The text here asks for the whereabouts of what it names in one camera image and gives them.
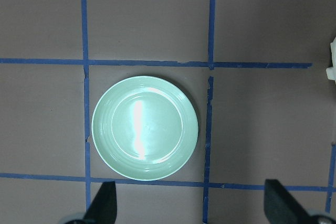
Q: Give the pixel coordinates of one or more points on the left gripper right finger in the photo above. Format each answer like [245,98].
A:
[281,207]

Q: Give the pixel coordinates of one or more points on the white rice cooker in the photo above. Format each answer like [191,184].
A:
[330,71]

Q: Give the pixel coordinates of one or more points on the green plate left side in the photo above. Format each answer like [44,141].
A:
[144,128]

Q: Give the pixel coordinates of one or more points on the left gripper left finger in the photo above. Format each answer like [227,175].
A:
[103,208]

